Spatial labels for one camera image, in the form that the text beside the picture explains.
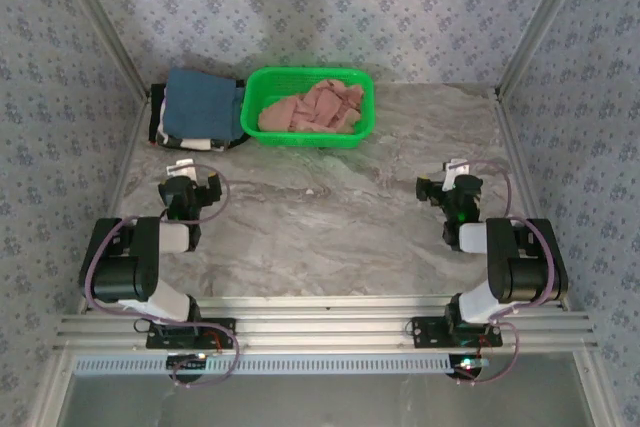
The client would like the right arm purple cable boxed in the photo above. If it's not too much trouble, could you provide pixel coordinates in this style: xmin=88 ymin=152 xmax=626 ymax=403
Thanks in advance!
xmin=455 ymin=159 xmax=557 ymax=388

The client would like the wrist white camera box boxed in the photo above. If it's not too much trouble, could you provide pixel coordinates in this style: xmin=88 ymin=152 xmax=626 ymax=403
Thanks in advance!
xmin=166 ymin=159 xmax=197 ymax=179
xmin=443 ymin=159 xmax=471 ymax=192

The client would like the grey slotted cable duct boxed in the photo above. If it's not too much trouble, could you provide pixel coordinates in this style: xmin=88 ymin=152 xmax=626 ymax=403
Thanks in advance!
xmin=72 ymin=354 xmax=494 ymax=377

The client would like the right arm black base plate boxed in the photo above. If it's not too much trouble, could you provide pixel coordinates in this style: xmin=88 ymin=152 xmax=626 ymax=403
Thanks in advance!
xmin=410 ymin=315 xmax=504 ymax=348

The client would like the stack of folded clothes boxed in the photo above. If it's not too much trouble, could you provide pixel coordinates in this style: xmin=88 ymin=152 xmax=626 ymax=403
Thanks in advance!
xmin=148 ymin=79 xmax=251 ymax=152

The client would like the pink t-shirt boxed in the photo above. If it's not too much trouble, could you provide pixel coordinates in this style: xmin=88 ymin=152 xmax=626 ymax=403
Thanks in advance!
xmin=257 ymin=77 xmax=365 ymax=136

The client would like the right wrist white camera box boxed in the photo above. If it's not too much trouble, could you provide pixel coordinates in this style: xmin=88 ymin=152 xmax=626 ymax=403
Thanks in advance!
xmin=443 ymin=159 xmax=471 ymax=192

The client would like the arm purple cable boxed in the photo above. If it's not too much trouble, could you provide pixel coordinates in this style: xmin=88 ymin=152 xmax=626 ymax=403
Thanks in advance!
xmin=81 ymin=164 xmax=242 ymax=389
xmin=455 ymin=159 xmax=557 ymax=388

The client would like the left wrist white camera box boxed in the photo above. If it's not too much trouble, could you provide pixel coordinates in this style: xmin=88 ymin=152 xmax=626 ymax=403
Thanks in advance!
xmin=166 ymin=159 xmax=197 ymax=179

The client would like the aluminium front rail frame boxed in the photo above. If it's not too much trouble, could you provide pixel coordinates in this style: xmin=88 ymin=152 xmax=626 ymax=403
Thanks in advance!
xmin=53 ymin=295 xmax=600 ymax=352

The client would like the small black circuit board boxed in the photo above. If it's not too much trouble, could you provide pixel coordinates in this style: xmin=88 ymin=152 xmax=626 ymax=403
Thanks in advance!
xmin=449 ymin=355 xmax=490 ymax=379
xmin=166 ymin=352 xmax=209 ymax=373

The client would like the aluminium upright frame post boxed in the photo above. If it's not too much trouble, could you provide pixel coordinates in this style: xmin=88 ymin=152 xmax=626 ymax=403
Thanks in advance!
xmin=52 ymin=0 xmax=152 ymax=98
xmin=497 ymin=0 xmax=597 ymax=98

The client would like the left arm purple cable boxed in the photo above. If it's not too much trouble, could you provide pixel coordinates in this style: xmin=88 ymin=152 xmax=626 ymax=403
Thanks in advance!
xmin=81 ymin=164 xmax=242 ymax=389

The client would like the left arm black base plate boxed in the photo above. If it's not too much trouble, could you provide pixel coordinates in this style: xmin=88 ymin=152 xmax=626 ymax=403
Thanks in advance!
xmin=145 ymin=317 xmax=237 ymax=350

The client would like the blue folded t-shirt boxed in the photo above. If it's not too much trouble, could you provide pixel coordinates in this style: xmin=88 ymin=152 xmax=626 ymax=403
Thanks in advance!
xmin=160 ymin=68 xmax=247 ymax=141

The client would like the green plastic basket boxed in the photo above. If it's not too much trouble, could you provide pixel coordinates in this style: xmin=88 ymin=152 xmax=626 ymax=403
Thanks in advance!
xmin=239 ymin=65 xmax=377 ymax=150

